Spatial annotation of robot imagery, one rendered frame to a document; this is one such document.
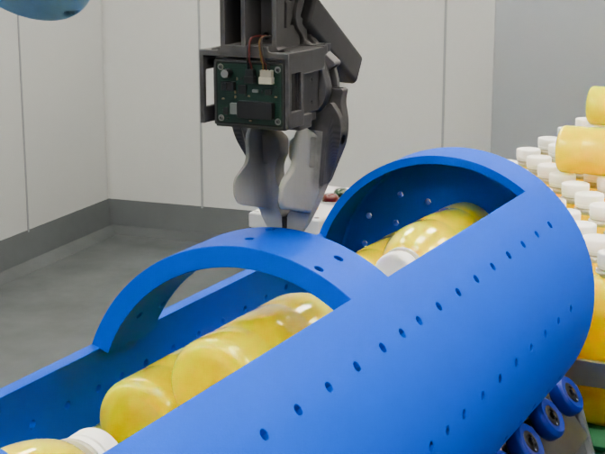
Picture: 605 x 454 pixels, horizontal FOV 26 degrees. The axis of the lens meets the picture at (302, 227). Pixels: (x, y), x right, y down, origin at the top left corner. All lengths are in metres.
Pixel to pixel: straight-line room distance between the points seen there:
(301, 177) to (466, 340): 0.18
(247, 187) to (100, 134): 5.33
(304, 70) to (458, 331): 0.23
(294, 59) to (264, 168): 0.11
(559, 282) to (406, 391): 0.36
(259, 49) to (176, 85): 5.22
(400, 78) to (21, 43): 1.62
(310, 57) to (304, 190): 0.10
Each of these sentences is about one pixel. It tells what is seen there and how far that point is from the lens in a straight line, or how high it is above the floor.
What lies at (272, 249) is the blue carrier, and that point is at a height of 1.23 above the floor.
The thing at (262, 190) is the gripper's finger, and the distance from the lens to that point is 0.98.
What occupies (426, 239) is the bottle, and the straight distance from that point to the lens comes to 1.20.
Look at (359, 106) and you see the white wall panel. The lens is 5.78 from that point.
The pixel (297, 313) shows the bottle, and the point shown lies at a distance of 0.96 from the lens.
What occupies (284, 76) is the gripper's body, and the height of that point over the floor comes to 1.35.
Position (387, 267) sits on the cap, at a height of 1.16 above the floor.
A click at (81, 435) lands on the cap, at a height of 1.17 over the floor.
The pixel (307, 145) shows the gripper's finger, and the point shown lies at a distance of 0.95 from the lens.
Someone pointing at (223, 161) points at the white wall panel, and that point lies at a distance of 6.06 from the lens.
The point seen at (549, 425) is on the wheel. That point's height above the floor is 0.96.
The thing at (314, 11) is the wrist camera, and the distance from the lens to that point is 0.95.
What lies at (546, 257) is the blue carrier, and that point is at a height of 1.16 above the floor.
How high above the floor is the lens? 1.46
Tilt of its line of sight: 13 degrees down
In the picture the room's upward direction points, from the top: straight up
